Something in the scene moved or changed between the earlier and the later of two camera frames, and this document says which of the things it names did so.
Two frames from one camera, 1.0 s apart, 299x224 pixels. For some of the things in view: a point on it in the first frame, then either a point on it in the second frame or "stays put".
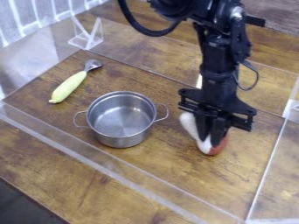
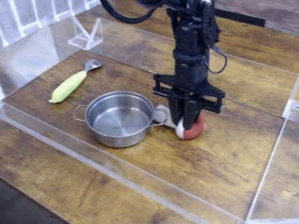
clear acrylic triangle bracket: (83, 39) stays put
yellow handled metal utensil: (73, 81) stays put
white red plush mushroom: (204, 144) -> (190, 133)
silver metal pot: (121, 118) stays put
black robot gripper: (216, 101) -> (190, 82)
